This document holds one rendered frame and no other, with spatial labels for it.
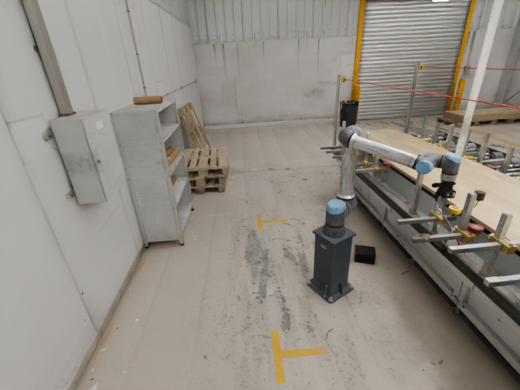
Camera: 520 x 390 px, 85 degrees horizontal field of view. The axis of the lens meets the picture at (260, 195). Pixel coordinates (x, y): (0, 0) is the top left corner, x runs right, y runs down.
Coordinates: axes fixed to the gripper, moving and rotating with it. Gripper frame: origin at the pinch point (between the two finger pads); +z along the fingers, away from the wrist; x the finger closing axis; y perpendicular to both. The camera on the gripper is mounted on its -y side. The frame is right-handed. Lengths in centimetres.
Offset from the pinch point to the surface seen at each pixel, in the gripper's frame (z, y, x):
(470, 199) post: -12.1, 16.3, 6.1
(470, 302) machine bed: 78, 16, 31
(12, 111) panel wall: -77, -9, -256
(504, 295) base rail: 28, 57, 5
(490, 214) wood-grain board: 7.3, 6.0, 34.7
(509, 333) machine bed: 72, 48, 31
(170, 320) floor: 97, -14, -203
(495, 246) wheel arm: 2.1, 45.4, 1.5
